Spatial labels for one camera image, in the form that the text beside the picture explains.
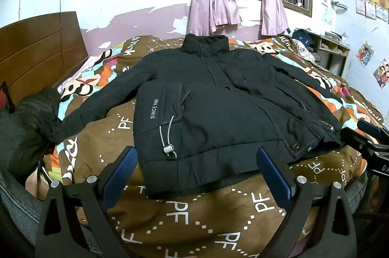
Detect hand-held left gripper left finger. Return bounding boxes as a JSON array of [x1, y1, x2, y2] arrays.
[[35, 145, 138, 258]]

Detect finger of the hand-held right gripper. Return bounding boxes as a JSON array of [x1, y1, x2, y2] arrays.
[[340, 127, 389, 155], [357, 120, 389, 144]]

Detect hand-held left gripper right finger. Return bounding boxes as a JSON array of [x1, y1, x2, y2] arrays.
[[256, 147, 357, 258]]

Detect black jacket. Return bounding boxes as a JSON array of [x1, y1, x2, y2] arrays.
[[50, 34, 345, 198]]

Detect wooden shelf desk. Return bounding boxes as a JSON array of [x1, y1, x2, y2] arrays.
[[304, 30, 351, 76]]

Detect brown cartoon printed blanket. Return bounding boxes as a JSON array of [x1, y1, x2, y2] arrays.
[[26, 34, 389, 258]]

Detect stack of papers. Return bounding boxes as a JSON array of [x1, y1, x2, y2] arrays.
[[325, 31, 347, 41]]

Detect floral cloth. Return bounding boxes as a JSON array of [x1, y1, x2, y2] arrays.
[[293, 42, 318, 64]]

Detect dark green jacket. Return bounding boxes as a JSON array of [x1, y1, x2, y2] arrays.
[[0, 87, 63, 182]]

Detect blue denim jeans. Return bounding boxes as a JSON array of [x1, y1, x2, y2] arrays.
[[0, 167, 101, 258]]

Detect dark blue cap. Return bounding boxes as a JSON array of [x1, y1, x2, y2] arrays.
[[291, 29, 313, 48]]

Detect dark red cloth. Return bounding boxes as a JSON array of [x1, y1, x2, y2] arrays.
[[0, 82, 16, 114]]

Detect wooden headboard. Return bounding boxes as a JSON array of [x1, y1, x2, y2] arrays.
[[0, 11, 89, 112]]

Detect colourful wall poster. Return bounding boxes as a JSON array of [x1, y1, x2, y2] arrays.
[[373, 57, 389, 90], [356, 39, 375, 67]]

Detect white wall paper sheet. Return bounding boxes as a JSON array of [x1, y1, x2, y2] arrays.
[[321, 4, 335, 26]]

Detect group of wall certificates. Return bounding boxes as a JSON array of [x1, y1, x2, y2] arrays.
[[354, 0, 389, 23]]

